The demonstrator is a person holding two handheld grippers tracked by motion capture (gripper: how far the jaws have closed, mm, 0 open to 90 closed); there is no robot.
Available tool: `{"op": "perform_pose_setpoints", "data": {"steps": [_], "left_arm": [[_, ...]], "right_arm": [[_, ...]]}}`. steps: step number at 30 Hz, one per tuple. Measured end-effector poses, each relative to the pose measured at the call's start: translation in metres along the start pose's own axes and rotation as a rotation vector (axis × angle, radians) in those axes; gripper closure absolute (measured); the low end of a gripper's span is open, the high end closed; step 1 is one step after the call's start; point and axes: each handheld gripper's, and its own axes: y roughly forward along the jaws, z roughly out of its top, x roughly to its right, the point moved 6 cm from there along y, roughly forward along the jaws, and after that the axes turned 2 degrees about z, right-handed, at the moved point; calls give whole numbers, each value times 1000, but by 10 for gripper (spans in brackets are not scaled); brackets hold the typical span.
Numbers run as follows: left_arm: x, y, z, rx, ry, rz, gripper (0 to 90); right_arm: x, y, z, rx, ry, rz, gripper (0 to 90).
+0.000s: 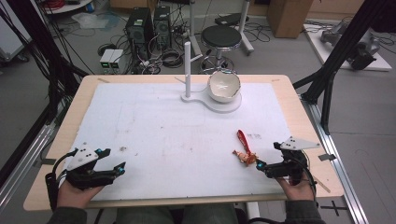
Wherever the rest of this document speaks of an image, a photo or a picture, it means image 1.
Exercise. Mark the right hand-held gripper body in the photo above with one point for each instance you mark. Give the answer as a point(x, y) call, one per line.
point(291, 168)

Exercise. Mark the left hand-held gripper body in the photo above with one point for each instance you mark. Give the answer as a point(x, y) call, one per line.
point(81, 161)

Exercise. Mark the person's right hand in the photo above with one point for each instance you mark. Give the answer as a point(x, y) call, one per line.
point(295, 191)

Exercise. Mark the person's left hand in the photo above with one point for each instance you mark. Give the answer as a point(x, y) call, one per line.
point(74, 196)

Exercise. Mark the thin wooden stick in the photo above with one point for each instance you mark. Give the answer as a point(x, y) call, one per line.
point(322, 184)

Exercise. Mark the black tape cross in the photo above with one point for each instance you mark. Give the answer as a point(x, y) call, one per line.
point(333, 207)

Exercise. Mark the white table mat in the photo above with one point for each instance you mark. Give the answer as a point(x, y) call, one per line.
point(174, 140)

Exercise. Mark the white eggshell-shaped bowl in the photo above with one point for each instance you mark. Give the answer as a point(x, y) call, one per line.
point(224, 88)

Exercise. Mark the white power supply box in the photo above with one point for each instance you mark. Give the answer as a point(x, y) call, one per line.
point(106, 59)
point(117, 59)

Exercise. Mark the white stand with pole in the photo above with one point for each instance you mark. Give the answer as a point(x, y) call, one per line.
point(188, 68)

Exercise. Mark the black round stool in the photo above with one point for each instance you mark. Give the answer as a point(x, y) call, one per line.
point(221, 37)

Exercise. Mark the grey machine on board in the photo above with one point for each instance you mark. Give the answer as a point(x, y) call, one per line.
point(361, 53)

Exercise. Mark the large black computer tower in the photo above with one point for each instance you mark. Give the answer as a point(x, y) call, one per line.
point(139, 31)

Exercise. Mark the brown cardboard box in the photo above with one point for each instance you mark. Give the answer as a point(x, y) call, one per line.
point(288, 18)

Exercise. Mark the clear plastic bag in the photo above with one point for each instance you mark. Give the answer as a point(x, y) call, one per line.
point(93, 21)

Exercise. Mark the white floor board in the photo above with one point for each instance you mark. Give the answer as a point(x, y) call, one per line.
point(381, 63)

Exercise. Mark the small black computer tower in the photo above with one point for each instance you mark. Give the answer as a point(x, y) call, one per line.
point(162, 26)

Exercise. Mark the round white table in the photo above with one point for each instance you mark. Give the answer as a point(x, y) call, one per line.
point(68, 6)

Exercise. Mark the aluminium rail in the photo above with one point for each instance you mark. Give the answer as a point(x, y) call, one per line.
point(25, 161)
point(339, 174)

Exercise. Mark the black metal frame strut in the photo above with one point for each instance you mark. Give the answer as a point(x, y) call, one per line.
point(37, 46)
point(342, 46)

